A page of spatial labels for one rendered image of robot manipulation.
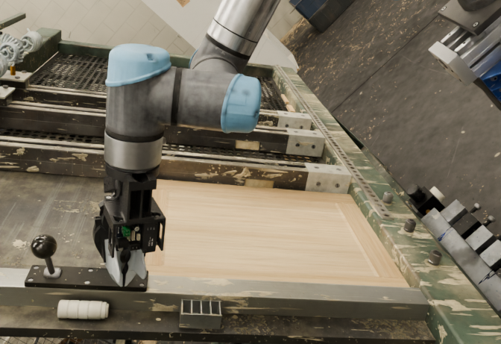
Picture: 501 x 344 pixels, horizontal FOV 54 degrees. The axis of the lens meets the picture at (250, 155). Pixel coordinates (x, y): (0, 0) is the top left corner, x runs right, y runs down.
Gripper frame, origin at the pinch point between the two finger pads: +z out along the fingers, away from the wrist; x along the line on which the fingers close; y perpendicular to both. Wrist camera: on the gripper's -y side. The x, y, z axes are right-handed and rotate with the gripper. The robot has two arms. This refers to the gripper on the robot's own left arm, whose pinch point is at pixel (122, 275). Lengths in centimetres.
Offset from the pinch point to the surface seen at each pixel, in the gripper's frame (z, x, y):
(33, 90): 5, -3, -112
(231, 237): 10.4, 29.4, -20.4
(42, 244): -3.3, -10.7, -6.3
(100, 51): 9, 35, -193
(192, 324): 11.3, 12.0, 1.9
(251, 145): 10, 59, -69
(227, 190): 10, 38, -41
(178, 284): 8.0, 11.6, -5.1
